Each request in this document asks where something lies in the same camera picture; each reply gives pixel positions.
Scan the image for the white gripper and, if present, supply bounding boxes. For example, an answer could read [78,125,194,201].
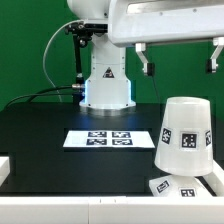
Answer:
[108,0,224,76]

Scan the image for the white lamp shade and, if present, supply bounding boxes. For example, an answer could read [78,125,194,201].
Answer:
[155,97,213,176]

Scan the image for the white lamp base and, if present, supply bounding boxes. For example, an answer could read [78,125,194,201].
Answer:
[149,175,211,198]

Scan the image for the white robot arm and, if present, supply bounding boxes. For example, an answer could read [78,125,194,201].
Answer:
[67,0,224,111]

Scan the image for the white tag sheet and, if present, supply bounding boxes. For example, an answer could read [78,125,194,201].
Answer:
[63,130,154,148]

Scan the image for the black camera stand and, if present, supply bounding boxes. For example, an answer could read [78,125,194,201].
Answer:
[65,20,108,97]

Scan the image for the grey cable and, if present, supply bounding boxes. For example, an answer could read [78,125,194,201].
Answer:
[42,19,84,103]

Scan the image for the white right corner bracket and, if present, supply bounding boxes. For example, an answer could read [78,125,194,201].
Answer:
[204,161,224,197]

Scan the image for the white corner bracket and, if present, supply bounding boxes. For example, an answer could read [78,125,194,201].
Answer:
[204,161,224,197]
[0,157,10,186]

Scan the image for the white front rail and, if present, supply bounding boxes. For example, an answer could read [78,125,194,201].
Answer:
[0,197,224,224]

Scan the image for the black cables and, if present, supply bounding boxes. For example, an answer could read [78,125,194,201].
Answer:
[3,84,84,109]

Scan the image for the white left corner bracket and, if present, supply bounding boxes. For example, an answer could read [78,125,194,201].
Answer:
[0,157,10,186]

